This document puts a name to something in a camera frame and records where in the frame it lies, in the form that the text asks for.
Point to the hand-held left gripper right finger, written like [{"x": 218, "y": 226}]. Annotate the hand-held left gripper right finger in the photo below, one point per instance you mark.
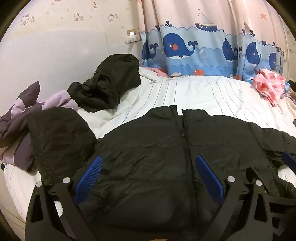
[{"x": 209, "y": 178}]

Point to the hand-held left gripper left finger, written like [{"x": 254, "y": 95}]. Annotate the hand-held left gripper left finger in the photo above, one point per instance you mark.
[{"x": 89, "y": 178}]

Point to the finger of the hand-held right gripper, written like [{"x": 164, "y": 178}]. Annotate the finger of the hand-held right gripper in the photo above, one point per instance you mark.
[{"x": 290, "y": 161}]

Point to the black puffer jacket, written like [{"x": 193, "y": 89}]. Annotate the black puffer jacket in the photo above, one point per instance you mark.
[{"x": 150, "y": 150}]

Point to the pink checked cloth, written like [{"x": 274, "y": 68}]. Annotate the pink checked cloth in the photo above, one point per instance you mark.
[{"x": 268, "y": 85}]

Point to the white striped bed sheet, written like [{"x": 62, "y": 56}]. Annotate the white striped bed sheet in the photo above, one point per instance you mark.
[{"x": 196, "y": 92}]

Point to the purple patchwork cloth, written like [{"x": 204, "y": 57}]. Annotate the purple patchwork cloth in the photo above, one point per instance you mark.
[{"x": 18, "y": 120}]

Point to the black crumpled garment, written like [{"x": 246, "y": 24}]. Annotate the black crumpled garment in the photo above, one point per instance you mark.
[{"x": 106, "y": 88}]

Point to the plain pink cloth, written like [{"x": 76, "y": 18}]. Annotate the plain pink cloth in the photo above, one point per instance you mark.
[{"x": 157, "y": 70}]

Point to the whale print curtain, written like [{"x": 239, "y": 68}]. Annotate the whale print curtain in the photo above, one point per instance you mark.
[{"x": 185, "y": 34}]

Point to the white wall socket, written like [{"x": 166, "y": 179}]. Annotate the white wall socket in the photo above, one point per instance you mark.
[{"x": 133, "y": 37}]

